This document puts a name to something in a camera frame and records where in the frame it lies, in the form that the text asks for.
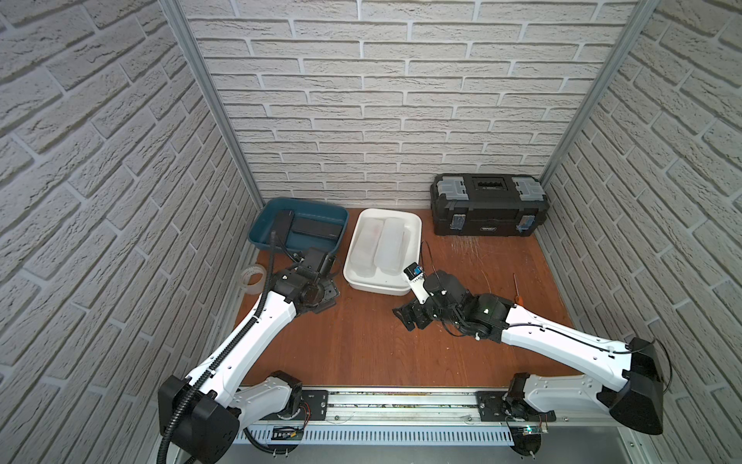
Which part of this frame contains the black pencil case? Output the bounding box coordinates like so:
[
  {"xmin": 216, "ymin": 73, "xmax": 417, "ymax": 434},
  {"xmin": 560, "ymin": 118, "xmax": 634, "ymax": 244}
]
[
  {"xmin": 291, "ymin": 218, "xmax": 343, "ymax": 242},
  {"xmin": 272, "ymin": 209, "xmax": 295, "ymax": 247}
]

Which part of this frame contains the black pencil case front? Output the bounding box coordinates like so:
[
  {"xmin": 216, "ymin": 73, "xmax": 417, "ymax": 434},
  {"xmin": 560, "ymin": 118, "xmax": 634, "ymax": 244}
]
[{"xmin": 272, "ymin": 209, "xmax": 295, "ymax": 247}]

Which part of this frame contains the ribbed translucent pencil case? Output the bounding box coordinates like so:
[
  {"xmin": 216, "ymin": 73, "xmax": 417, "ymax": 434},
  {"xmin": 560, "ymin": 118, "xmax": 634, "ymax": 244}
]
[{"xmin": 374, "ymin": 218, "xmax": 408, "ymax": 276}]

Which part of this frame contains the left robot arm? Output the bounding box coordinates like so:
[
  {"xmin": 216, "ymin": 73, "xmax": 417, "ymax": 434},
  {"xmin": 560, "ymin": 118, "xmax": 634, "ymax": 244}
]
[{"xmin": 156, "ymin": 247, "xmax": 339, "ymax": 463}]

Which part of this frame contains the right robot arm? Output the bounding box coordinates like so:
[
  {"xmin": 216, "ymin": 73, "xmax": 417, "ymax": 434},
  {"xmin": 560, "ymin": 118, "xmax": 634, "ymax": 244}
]
[{"xmin": 393, "ymin": 263, "xmax": 665, "ymax": 436}]

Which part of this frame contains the teal storage bin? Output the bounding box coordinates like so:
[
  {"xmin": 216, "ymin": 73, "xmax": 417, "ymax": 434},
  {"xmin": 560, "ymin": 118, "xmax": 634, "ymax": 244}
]
[{"xmin": 249, "ymin": 197, "xmax": 350, "ymax": 253}]

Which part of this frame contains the white storage bin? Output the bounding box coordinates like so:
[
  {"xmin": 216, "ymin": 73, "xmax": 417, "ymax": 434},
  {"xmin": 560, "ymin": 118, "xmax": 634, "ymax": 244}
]
[{"xmin": 343, "ymin": 209, "xmax": 422, "ymax": 296}]

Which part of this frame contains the clear tape roll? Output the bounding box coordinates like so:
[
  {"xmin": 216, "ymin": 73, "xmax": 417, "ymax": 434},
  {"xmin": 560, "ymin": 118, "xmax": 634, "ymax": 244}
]
[{"xmin": 240, "ymin": 264, "xmax": 267, "ymax": 295}]

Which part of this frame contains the black plastic toolbox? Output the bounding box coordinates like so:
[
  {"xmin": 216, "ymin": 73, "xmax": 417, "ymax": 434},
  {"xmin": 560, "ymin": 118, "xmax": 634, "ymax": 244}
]
[{"xmin": 430, "ymin": 174, "xmax": 550, "ymax": 237}]

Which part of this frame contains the orange handled screwdriver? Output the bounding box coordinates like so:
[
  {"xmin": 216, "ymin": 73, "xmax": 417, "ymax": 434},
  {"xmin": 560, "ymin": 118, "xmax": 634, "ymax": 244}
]
[{"xmin": 513, "ymin": 274, "xmax": 524, "ymax": 307}]

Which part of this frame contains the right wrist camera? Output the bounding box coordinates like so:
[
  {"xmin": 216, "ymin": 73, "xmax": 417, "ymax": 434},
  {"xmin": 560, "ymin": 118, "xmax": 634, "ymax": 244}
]
[{"xmin": 403, "ymin": 262, "xmax": 430, "ymax": 305}]

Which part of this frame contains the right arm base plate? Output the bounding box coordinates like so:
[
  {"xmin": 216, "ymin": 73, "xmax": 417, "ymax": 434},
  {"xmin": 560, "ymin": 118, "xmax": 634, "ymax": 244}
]
[{"xmin": 475, "ymin": 391, "xmax": 557, "ymax": 423}]

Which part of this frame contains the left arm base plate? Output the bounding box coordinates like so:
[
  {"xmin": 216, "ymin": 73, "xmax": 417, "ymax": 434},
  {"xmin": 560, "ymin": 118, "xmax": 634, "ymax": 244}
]
[{"xmin": 262, "ymin": 389, "xmax": 330, "ymax": 421}]

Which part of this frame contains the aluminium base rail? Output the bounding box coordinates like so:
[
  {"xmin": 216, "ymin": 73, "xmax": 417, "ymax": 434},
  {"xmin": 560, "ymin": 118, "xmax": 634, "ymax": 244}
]
[{"xmin": 260, "ymin": 375, "xmax": 620, "ymax": 427}]

